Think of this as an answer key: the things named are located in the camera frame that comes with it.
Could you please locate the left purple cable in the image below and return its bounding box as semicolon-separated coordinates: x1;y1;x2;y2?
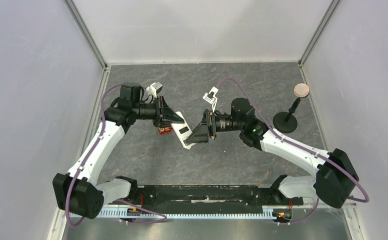
64;83;124;227

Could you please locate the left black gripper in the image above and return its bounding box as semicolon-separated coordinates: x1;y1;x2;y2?
133;96;184;129

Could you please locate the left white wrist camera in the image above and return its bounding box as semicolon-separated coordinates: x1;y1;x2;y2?
146;82;163;98

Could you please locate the red battery pack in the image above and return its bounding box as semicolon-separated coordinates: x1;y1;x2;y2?
158;127;172;135

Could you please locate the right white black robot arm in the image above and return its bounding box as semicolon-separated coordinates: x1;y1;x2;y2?
184;97;359;209

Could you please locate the white remote control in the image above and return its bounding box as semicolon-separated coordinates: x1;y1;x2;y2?
171;121;194;150

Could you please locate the black stand with pink disc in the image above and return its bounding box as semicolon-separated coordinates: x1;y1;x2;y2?
273;83;310;134

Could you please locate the white slotted cable duct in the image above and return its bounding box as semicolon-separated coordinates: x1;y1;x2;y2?
68;207;277;220

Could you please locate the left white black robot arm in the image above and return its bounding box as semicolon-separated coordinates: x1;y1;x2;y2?
52;82;185;223

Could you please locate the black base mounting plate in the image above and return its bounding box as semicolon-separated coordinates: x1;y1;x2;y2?
125;184;304;214

